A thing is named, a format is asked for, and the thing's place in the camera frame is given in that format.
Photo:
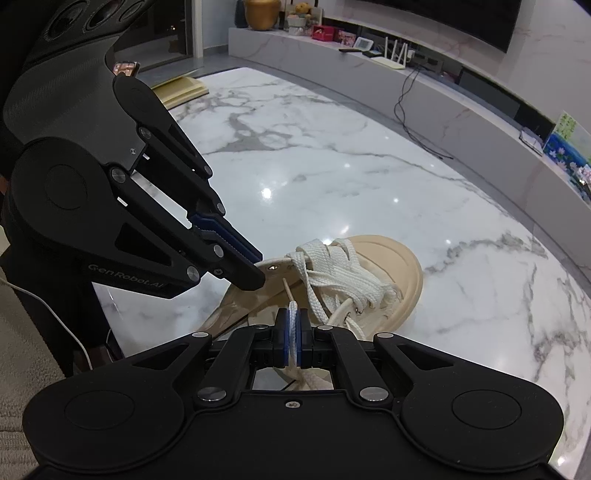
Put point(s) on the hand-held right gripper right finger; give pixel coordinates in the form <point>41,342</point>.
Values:
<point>304,339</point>

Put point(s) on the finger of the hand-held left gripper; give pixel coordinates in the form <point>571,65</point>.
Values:
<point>231,240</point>
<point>240,274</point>

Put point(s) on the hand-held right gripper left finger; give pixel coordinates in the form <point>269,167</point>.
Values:
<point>282,337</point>

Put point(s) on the white shoelace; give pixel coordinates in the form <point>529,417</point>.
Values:
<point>332,258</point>

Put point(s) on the beige canvas shoe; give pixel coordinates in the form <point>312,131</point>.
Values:
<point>392,263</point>

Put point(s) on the black smartphone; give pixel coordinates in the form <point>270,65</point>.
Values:
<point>125,69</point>

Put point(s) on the beige foam board stack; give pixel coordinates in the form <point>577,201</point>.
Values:
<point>182,92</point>

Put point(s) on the dark glass door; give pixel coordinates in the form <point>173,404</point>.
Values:
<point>175,32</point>

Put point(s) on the golden vase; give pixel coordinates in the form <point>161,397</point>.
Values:
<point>261,16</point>

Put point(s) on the black remote control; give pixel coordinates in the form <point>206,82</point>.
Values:
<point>348,49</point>

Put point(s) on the red box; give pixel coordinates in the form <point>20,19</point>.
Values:
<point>323,33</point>

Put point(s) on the pink box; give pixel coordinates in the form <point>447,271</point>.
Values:
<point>345,38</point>

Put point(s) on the white router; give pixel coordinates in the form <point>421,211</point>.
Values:
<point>388,63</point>

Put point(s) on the white display device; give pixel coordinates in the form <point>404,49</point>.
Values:
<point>363,44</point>

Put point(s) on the colourful boxes on cabinet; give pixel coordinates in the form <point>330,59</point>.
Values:
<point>300,14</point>
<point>568,143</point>

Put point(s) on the beige sofa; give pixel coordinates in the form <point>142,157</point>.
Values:
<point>18,392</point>

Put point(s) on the white tablet device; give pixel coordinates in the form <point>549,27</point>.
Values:
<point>531,141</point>

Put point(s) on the black television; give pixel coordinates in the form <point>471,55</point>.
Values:
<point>438,18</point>

